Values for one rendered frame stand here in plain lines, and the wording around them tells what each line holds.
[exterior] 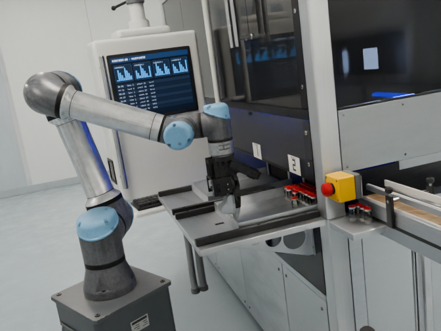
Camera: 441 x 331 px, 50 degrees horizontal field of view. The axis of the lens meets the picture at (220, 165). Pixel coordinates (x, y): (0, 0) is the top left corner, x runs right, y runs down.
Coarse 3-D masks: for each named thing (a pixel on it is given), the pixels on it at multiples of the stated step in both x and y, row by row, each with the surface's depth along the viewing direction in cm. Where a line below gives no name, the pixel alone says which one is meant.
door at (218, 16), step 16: (208, 0) 216; (240, 0) 178; (224, 16) 199; (240, 16) 182; (224, 32) 203; (240, 32) 185; (224, 48) 207; (240, 48) 188; (224, 64) 211; (240, 64) 192; (224, 80) 216; (240, 80) 196; (224, 96) 220; (240, 96) 199; (256, 96) 182
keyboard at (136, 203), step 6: (138, 198) 217; (144, 198) 215; (150, 198) 214; (156, 198) 213; (132, 204) 214; (138, 204) 207; (144, 204) 207; (150, 204) 208; (156, 204) 208; (138, 210) 205
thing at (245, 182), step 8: (264, 168) 206; (240, 176) 203; (264, 176) 204; (192, 184) 195; (200, 184) 198; (240, 184) 197; (248, 184) 195; (256, 184) 193; (264, 184) 179; (272, 184) 180; (280, 184) 181; (288, 184) 182; (200, 192) 184; (208, 192) 191; (240, 192) 177; (208, 200) 173
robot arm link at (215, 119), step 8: (208, 104) 140; (216, 104) 136; (224, 104) 137; (208, 112) 137; (216, 112) 136; (224, 112) 137; (208, 120) 137; (216, 120) 136; (224, 120) 137; (208, 128) 137; (216, 128) 137; (224, 128) 137; (208, 136) 139; (216, 136) 137; (224, 136) 138
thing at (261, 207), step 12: (264, 192) 170; (276, 192) 172; (216, 204) 163; (252, 204) 168; (264, 204) 166; (276, 204) 164; (288, 204) 162; (300, 204) 160; (228, 216) 150; (240, 216) 157; (252, 216) 155; (264, 216) 144; (276, 216) 144; (288, 216) 146
